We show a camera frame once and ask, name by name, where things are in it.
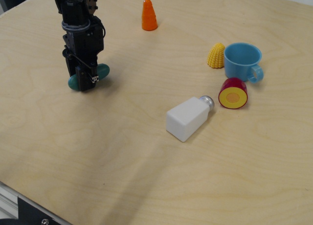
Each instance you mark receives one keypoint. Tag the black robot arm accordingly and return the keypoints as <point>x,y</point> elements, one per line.
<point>76,12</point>

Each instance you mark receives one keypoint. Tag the black corner bracket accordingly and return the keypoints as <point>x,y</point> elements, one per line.
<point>29,214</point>

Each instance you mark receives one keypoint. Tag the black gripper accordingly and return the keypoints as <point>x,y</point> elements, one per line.
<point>82,45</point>

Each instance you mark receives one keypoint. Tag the blue plastic cup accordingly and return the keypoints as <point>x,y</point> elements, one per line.
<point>241,60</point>

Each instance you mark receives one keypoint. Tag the white salt shaker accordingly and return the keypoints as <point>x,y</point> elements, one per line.
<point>184,119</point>

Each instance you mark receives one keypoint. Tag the yellow toy corn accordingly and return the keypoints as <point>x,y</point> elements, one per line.
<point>215,58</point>

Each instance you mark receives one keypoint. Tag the green toy cucumber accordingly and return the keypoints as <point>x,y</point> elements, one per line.
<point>102,71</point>

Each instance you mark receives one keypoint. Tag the orange toy carrot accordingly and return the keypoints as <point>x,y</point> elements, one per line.
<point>148,18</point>

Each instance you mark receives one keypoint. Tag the red yellow toy cylinder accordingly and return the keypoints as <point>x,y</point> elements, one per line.
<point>233,93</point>

